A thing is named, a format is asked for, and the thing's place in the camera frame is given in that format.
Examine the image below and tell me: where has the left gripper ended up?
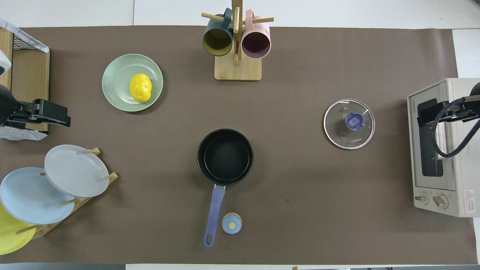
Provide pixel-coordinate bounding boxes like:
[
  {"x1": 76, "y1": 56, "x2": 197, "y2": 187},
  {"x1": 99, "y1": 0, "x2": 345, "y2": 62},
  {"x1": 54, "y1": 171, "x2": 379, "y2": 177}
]
[{"x1": 6, "y1": 99, "x2": 72, "y2": 130}]

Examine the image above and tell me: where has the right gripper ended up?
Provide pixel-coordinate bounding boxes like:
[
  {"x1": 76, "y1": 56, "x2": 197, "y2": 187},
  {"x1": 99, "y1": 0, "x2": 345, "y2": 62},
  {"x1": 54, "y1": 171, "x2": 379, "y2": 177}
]
[{"x1": 417, "y1": 95, "x2": 480, "y2": 126}]

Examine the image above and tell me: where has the glass lid with blue knob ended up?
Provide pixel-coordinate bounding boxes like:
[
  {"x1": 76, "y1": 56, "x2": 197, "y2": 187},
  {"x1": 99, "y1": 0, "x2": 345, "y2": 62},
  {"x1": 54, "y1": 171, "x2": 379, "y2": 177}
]
[{"x1": 323, "y1": 99, "x2": 376, "y2": 150}]

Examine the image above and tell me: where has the yellow potato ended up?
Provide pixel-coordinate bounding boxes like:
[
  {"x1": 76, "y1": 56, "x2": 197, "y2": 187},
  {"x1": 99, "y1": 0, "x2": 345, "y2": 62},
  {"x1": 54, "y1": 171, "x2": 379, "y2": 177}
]
[{"x1": 129, "y1": 73, "x2": 153, "y2": 103}]

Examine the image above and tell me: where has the grey plate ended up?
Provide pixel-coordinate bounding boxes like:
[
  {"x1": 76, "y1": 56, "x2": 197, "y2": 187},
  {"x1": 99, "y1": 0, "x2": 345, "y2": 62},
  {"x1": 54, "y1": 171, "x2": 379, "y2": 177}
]
[{"x1": 44, "y1": 144, "x2": 110, "y2": 198}]

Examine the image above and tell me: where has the pale green plate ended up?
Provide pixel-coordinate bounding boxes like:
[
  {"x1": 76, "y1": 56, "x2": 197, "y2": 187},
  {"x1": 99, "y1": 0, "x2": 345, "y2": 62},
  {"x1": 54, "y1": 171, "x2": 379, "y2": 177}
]
[{"x1": 102, "y1": 54, "x2": 164, "y2": 113}]

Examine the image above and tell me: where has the light blue plate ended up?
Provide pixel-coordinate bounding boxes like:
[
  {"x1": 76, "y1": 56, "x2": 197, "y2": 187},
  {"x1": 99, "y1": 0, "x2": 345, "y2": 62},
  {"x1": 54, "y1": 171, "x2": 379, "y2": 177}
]
[{"x1": 0, "y1": 167, "x2": 76, "y2": 225}]

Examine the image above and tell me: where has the wooden plate rack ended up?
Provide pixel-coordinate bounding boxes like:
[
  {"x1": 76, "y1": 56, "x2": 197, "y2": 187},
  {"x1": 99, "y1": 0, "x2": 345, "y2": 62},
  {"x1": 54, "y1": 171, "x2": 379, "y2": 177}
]
[{"x1": 15, "y1": 147, "x2": 119, "y2": 240}]

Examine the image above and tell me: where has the yellow plate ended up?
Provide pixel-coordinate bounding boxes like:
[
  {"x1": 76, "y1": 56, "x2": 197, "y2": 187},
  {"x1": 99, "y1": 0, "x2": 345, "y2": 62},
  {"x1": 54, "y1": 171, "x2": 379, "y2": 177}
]
[{"x1": 0, "y1": 202, "x2": 37, "y2": 255}]

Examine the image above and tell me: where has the wooden box with mesh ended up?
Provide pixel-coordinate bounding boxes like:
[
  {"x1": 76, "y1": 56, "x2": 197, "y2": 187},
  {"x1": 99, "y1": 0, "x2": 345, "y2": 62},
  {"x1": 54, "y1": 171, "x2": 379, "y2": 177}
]
[{"x1": 0, "y1": 19, "x2": 50, "y2": 141}]

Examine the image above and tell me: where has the beige toaster oven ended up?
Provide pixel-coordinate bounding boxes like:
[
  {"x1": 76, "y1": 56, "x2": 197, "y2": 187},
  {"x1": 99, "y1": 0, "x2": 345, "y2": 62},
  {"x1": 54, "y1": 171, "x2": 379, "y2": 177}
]
[{"x1": 407, "y1": 78, "x2": 480, "y2": 218}]

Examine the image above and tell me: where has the brown table mat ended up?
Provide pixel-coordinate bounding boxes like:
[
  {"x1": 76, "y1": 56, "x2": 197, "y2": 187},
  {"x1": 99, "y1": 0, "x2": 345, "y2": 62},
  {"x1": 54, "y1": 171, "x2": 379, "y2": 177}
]
[{"x1": 0, "y1": 25, "x2": 479, "y2": 265}]

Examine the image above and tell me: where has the dark teal mug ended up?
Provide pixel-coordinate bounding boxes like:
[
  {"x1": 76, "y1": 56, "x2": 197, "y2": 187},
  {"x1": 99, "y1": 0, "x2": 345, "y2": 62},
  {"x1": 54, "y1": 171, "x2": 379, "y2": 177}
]
[{"x1": 202, "y1": 8, "x2": 234, "y2": 57}]

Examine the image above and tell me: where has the wooden mug tree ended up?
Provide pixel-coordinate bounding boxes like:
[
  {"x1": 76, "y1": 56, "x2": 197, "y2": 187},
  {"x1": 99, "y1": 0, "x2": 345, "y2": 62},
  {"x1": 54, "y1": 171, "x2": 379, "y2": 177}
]
[{"x1": 201, "y1": 0, "x2": 275, "y2": 81}]

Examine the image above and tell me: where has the pink mug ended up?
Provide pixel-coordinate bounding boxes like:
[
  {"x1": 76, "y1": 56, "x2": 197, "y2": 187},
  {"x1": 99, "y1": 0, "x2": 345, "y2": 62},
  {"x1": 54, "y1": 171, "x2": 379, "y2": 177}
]
[{"x1": 241, "y1": 9, "x2": 272, "y2": 59}]

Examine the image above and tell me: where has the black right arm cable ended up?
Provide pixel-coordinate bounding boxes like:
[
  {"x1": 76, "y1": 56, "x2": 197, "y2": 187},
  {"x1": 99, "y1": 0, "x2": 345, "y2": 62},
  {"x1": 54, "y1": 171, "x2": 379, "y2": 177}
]
[{"x1": 433, "y1": 96, "x2": 480, "y2": 158}]

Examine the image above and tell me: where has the wooden shelf with wire mesh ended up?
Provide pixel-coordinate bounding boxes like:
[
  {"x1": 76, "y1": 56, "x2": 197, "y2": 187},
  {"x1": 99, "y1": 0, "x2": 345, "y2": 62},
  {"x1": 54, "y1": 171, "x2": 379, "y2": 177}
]
[{"x1": 0, "y1": 28, "x2": 51, "y2": 134}]

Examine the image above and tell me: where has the black pot with purple handle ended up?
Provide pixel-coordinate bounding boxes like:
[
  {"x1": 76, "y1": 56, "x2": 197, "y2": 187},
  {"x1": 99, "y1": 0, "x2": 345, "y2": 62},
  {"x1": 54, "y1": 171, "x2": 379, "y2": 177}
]
[{"x1": 196, "y1": 129, "x2": 254, "y2": 248}]

